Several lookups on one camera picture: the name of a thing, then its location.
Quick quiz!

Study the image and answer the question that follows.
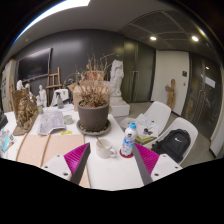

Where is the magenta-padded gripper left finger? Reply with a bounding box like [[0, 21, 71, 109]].
[[41, 142, 92, 186]]

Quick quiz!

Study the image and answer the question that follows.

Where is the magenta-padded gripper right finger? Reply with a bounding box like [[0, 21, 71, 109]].
[[131, 142, 183, 187]]

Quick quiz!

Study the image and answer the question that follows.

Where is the white blue-capped drink bottle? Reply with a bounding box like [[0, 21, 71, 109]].
[[120, 121, 139, 158]]

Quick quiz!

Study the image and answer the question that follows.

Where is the black backpack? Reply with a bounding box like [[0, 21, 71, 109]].
[[150, 128, 192, 163]]

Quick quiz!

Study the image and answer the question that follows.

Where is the beige wooden board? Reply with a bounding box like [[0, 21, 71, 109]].
[[15, 133, 92, 188]]

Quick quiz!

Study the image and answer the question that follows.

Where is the lime green seat cushion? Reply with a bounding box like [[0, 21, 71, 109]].
[[134, 133, 158, 145]]

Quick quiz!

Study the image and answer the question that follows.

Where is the open magazine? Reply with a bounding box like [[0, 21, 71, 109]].
[[36, 109, 67, 136]]

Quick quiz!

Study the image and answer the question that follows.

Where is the flat round red coaster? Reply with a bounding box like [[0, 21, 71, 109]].
[[119, 148, 135, 159]]

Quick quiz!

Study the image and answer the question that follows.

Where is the grey round plant saucer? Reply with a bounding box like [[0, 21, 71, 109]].
[[75, 118, 112, 137]]

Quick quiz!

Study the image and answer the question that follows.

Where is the stack of papers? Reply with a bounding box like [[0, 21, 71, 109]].
[[126, 113, 160, 141]]

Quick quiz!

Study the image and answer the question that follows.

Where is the white mug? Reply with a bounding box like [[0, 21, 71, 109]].
[[95, 137, 118, 160]]

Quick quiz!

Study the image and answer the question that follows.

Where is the colourful book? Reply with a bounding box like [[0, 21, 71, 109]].
[[0, 129, 16, 153]]

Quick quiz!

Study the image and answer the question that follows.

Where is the golden brown relief sculpture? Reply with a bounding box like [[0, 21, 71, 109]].
[[11, 87, 39, 137]]

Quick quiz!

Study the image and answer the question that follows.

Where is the clear spray bottle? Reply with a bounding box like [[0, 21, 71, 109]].
[[55, 92, 65, 110]]

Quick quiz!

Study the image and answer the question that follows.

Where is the grey pot with dried plant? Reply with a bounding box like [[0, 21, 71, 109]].
[[77, 53, 111, 133]]

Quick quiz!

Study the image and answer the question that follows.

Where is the black box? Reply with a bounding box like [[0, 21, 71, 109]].
[[0, 111, 9, 131]]

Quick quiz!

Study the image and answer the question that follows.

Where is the white plaster standing figure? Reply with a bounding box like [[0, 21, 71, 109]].
[[37, 84, 48, 108]]

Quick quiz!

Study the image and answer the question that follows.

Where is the brown cardboard box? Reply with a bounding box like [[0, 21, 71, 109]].
[[67, 79, 101, 112]]

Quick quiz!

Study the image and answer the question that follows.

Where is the wooden carved figure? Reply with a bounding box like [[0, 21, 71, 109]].
[[164, 78, 177, 110]]

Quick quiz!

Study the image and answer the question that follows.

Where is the white plaster head bust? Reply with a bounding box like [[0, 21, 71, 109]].
[[15, 79, 24, 92]]

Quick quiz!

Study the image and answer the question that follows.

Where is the white cabinet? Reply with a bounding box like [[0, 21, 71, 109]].
[[0, 59, 17, 113]]

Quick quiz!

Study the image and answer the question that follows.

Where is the red box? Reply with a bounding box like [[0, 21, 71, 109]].
[[87, 70, 104, 81]]

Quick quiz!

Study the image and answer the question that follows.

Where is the large white plaster statue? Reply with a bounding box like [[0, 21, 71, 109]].
[[109, 59, 131, 118]]

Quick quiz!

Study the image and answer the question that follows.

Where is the large bright ceiling light panel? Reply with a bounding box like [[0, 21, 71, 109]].
[[13, 0, 92, 44]]

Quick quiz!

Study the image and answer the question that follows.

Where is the black wall screen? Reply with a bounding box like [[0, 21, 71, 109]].
[[17, 47, 53, 81]]

